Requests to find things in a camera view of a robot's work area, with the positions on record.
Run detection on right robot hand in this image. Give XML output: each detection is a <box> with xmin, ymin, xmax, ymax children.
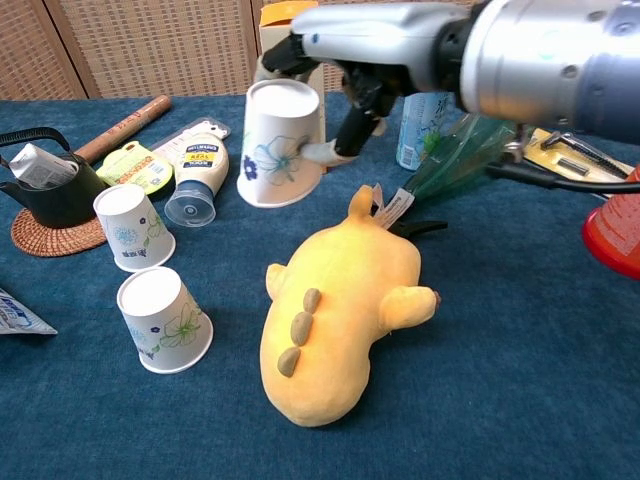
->
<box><xmin>254</xmin><ymin>0</ymin><xmax>482</xmax><ymax>169</ymax></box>

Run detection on white cup blue flowers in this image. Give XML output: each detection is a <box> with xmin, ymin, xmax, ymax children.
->
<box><xmin>236</xmin><ymin>78</ymin><xmax>327</xmax><ymax>209</ymax></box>

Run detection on white cup green flower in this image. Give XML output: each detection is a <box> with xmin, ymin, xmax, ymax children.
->
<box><xmin>92</xmin><ymin>183</ymin><xmax>177</xmax><ymax>274</ymax></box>
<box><xmin>116</xmin><ymin>266</ymin><xmax>215</xmax><ymax>375</ymax></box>

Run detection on reed diffuser box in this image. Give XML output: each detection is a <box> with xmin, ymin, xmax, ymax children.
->
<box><xmin>257</xmin><ymin>1</ymin><xmax>330</xmax><ymax>176</ymax></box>

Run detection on blue drink can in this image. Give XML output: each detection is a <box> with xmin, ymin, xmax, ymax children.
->
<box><xmin>395</xmin><ymin>92</ymin><xmax>464</xmax><ymax>171</ymax></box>

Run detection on green spray bottle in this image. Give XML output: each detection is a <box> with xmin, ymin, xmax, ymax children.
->
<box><xmin>387</xmin><ymin>114</ymin><xmax>526</xmax><ymax>239</ymax></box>

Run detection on mayonnaise squeeze bottle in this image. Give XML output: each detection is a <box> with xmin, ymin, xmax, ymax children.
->
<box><xmin>163</xmin><ymin>130</ymin><xmax>231</xmax><ymax>229</ymax></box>

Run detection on woven folding screen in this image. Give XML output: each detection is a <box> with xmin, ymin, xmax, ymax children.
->
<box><xmin>0</xmin><ymin>0</ymin><xmax>481</xmax><ymax>101</ymax></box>

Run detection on white phone case package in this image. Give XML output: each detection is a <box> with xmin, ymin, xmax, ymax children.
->
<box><xmin>149</xmin><ymin>116</ymin><xmax>232</xmax><ymax>156</ymax></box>

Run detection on razor on yellow card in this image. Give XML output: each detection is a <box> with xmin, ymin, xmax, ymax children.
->
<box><xmin>519</xmin><ymin>127</ymin><xmax>636</xmax><ymax>201</ymax></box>

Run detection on brown paper roll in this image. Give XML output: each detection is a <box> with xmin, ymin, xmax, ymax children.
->
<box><xmin>74</xmin><ymin>94</ymin><xmax>173</xmax><ymax>165</ymax></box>

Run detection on green yellow snack packet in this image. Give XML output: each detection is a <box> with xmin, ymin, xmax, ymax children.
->
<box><xmin>95</xmin><ymin>140</ymin><xmax>175</xmax><ymax>205</ymax></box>

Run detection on yellow plush dinosaur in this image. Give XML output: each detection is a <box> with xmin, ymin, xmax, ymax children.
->
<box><xmin>259</xmin><ymin>182</ymin><xmax>444</xmax><ymax>429</ymax></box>

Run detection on red plastic container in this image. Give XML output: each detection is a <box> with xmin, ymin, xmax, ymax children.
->
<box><xmin>582</xmin><ymin>164</ymin><xmax>640</xmax><ymax>281</ymax></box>

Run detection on black teapot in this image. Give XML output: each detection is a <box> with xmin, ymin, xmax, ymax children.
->
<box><xmin>0</xmin><ymin>127</ymin><xmax>109</xmax><ymax>229</ymax></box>

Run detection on silver pouch in teapot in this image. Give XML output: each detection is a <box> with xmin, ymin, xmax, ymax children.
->
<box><xmin>8</xmin><ymin>143</ymin><xmax>80</xmax><ymax>190</ymax></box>

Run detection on blue tablecloth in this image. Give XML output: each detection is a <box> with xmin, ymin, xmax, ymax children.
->
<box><xmin>0</xmin><ymin>87</ymin><xmax>640</xmax><ymax>480</ymax></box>

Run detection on woven rattan coaster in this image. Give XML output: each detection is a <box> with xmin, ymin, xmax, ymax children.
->
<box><xmin>10</xmin><ymin>207</ymin><xmax>109</xmax><ymax>259</ymax></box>

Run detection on blue white toothpaste tube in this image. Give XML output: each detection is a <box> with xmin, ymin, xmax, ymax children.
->
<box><xmin>0</xmin><ymin>288</ymin><xmax>59</xmax><ymax>336</ymax></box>

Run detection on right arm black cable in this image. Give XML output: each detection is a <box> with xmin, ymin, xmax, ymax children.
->
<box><xmin>487</xmin><ymin>124</ymin><xmax>640</xmax><ymax>195</ymax></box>

